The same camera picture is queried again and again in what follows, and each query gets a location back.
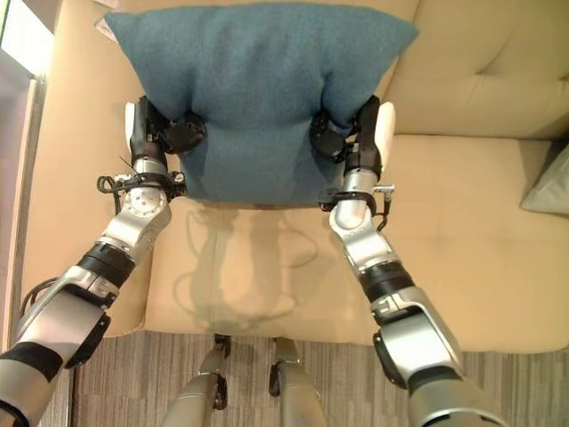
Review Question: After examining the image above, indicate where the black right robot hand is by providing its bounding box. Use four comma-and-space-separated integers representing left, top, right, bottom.
309, 93, 397, 173

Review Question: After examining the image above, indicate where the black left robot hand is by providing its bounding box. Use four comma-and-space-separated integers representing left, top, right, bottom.
124, 94, 208, 159

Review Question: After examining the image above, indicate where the teal blue fabric cushion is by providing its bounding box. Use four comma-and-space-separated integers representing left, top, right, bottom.
102, 3, 420, 209

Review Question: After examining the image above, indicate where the silver right robot leg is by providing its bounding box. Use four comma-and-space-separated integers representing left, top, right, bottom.
268, 336, 329, 427

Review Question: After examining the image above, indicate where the beige leather sofa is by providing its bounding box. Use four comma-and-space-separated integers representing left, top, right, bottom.
20, 0, 569, 355

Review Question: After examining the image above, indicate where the silver left robot leg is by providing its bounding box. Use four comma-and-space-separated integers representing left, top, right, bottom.
160, 334, 232, 427

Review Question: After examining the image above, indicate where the pink patterned cushion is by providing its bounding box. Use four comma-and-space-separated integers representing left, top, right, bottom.
96, 17, 117, 44

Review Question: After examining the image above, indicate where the silver robot leg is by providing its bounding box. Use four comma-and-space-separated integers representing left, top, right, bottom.
160, 334, 232, 427
268, 336, 329, 427

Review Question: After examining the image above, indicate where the grey fabric cushion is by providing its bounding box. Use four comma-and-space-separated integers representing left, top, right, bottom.
520, 141, 569, 217

